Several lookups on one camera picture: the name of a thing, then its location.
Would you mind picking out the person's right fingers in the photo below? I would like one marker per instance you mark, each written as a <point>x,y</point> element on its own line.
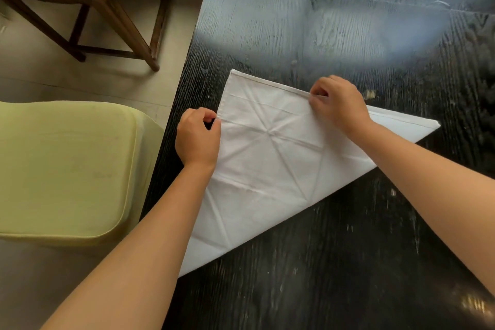
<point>320,93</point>

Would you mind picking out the white cloth napkin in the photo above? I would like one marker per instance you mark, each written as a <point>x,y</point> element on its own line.
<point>270,163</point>

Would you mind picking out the person's right forearm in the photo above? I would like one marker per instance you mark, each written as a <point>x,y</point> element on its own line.
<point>437,190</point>

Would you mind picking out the person's left hand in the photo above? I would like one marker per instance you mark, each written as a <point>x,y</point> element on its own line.
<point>196,140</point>

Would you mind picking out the person's left forearm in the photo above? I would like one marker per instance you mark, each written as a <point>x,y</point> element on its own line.
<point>131,252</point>

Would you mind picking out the person's left thumb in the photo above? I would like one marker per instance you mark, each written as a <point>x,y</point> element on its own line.
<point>215,133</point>

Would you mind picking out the person's right hand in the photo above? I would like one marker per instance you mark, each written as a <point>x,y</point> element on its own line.
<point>342,105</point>

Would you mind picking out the green cushioned chair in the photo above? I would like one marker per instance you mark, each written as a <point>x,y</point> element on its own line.
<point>69,171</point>

